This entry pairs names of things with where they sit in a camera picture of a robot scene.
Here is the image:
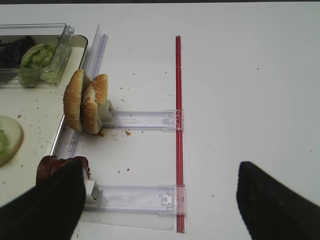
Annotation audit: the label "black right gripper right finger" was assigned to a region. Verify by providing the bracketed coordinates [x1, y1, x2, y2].
[236, 161, 320, 240]

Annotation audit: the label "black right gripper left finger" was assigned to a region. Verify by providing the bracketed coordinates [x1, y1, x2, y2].
[0, 161, 86, 240]

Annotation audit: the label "white pusher block meat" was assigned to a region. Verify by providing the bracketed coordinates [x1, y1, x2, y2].
[84, 179, 102, 203]

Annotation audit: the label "dark red meat slices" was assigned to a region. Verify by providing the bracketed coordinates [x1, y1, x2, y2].
[35, 155, 91, 185]

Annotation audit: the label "lettuce on bun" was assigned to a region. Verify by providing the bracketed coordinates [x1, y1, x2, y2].
[0, 129, 10, 157]

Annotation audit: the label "green lettuce in container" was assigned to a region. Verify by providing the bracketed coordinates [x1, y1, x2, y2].
[19, 44, 59, 88]

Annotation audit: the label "right clear plastic divider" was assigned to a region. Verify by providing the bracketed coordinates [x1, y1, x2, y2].
[50, 28, 115, 159]

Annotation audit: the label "bottom bun on tray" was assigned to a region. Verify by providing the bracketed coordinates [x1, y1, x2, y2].
[0, 115, 24, 166]

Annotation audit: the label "silver metal tray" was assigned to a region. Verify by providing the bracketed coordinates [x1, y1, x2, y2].
[0, 34, 89, 168]

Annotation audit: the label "right lower clear track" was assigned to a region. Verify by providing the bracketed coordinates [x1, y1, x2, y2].
[84, 185, 186, 215]

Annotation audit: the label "clear track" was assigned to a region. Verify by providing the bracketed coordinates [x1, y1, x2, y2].
[84, 185, 186, 215]
[102, 109, 184, 131]

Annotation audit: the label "white pusher block bun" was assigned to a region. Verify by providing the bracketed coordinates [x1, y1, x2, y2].
[98, 100, 117, 126]

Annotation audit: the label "sesame bun outer half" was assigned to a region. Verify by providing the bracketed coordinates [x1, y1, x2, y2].
[63, 69, 90, 132]

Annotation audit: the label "sesame bun half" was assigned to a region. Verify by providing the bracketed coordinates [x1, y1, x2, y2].
[80, 74, 108, 135]
[63, 69, 90, 132]

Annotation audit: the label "sesame bun inner half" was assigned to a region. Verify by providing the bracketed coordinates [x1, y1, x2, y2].
[80, 74, 108, 135]

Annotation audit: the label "right upper clear track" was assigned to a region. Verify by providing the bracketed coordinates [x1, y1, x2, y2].
[102, 109, 184, 131]

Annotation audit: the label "clear plastic container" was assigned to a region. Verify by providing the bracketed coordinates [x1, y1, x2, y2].
[0, 23, 74, 89]

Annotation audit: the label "purple cabbage leaves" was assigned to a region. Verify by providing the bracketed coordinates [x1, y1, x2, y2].
[0, 35, 36, 69]

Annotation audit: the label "right red rail strip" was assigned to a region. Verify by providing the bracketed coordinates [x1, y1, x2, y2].
[175, 35, 185, 233]

